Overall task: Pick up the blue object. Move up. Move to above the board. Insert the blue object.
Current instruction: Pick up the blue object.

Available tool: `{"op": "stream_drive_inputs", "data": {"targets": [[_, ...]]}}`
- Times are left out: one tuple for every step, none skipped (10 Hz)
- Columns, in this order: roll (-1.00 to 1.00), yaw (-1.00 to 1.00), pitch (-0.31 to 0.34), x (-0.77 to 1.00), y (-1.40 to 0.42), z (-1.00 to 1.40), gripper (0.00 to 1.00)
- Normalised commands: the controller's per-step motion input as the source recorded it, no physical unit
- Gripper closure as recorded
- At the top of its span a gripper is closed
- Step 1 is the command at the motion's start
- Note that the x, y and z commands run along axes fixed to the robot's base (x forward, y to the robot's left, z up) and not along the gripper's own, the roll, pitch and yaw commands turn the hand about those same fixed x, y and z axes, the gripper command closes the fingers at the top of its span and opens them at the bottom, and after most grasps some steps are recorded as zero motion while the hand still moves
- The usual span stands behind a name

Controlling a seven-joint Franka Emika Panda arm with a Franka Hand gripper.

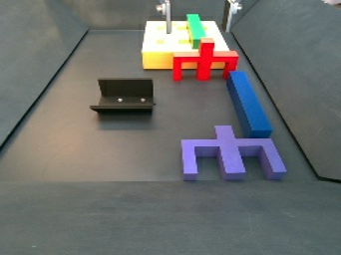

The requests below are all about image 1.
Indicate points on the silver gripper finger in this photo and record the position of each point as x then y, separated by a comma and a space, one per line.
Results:
164, 8
233, 8

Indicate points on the blue long block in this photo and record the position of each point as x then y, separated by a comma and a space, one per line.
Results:
251, 113

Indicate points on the yellow white peg board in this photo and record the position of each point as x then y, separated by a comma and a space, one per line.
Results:
160, 44

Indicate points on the green long block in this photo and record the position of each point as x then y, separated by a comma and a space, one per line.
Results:
195, 29

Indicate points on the red fork-shaped block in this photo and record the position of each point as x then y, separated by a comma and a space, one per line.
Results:
205, 57

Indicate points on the purple fork-shaped block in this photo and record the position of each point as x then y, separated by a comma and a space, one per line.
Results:
231, 149

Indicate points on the black angle bracket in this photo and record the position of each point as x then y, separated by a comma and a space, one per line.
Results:
125, 95

